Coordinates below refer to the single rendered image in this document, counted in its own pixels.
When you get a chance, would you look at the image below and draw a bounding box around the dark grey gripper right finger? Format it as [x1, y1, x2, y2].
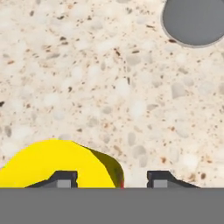
[146, 170, 200, 189]

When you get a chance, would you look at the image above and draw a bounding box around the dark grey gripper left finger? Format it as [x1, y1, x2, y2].
[25, 170, 79, 189]

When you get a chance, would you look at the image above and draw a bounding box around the grey round cup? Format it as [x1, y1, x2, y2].
[161, 0, 224, 48]

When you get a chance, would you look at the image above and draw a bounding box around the yellow round object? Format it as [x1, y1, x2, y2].
[0, 138, 125, 189]

